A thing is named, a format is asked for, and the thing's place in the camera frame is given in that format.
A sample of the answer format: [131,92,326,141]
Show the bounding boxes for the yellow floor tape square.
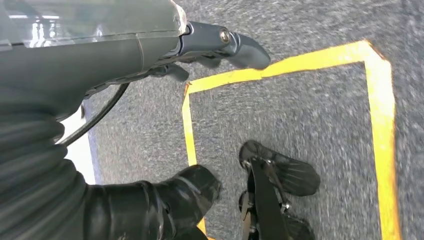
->
[181,39,403,240]

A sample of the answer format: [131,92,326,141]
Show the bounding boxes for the black camera cable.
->
[57,82,131,147]

